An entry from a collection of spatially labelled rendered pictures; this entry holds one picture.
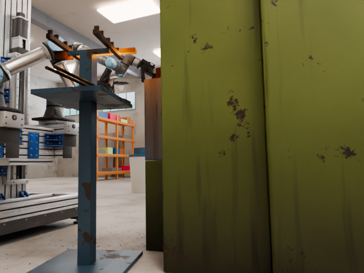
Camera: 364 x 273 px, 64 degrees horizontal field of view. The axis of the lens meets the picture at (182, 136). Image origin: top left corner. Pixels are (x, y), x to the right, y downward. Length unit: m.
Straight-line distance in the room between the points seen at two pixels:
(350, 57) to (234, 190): 0.62
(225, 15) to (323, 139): 0.64
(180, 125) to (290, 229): 0.57
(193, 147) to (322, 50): 0.59
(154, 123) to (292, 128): 0.77
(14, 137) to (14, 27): 0.88
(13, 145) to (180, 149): 1.15
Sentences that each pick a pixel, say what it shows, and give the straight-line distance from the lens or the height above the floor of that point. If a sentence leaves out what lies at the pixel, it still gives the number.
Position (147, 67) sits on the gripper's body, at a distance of 2.30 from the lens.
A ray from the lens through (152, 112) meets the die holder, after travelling 1.58.
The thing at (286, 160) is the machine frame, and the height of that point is 0.45.
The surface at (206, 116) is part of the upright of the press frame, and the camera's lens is 1.21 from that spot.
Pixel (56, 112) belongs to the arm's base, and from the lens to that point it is 2.43.
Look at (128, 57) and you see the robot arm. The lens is 2.33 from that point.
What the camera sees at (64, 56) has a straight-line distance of 1.69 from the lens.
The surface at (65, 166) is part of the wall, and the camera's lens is 12.29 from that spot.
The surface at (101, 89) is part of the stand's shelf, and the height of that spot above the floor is 0.75.
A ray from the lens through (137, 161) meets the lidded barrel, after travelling 4.60.
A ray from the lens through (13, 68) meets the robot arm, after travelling 2.05.
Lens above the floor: 0.45
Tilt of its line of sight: 5 degrees up
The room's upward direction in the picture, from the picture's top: 1 degrees counter-clockwise
